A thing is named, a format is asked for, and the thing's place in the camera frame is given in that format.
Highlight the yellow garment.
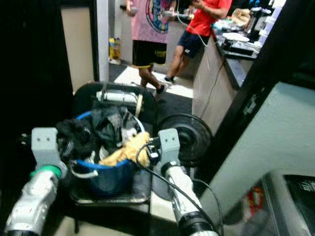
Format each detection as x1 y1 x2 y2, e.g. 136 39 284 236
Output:
97 131 151 168

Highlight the dark plaid garment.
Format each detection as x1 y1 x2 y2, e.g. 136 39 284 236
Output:
89 101 138 148

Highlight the grey top-load washing machine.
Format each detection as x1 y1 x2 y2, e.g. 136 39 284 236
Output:
220 169 315 236

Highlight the black garment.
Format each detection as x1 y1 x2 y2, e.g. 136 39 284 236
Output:
56 118 94 160

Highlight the metal tray stand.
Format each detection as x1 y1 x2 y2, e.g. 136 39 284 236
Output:
68 166 153 206

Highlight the black round fan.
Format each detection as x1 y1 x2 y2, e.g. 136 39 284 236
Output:
152 113 213 201

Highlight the blue laundry basket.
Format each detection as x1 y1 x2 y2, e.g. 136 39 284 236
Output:
68 110 147 198

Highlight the white roll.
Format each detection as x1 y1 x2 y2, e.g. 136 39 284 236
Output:
102 88 144 105

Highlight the kitchen counter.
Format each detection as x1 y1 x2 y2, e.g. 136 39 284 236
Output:
191 29 269 134

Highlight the yellow bottle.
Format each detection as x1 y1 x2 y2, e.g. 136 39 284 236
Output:
109 37 122 63

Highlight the person in pink shirt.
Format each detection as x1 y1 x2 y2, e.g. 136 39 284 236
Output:
126 0 174 95

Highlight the white plate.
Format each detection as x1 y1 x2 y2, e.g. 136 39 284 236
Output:
222 32 251 43

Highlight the person in red shirt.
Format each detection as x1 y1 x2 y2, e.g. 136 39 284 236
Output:
164 0 233 83

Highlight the black kettle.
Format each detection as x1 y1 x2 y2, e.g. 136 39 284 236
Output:
249 6 271 35

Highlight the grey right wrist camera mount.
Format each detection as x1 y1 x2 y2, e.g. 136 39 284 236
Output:
157 128 181 166

